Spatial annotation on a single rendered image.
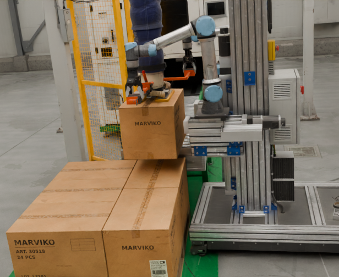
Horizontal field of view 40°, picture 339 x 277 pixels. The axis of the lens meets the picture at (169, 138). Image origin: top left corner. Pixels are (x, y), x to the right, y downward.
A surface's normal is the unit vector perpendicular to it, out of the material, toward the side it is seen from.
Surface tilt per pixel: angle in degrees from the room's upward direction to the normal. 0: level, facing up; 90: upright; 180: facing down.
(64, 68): 90
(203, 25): 83
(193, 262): 0
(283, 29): 90
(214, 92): 98
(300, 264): 0
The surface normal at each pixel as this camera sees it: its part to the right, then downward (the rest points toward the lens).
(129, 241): -0.11, 0.31
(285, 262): -0.08, -0.95
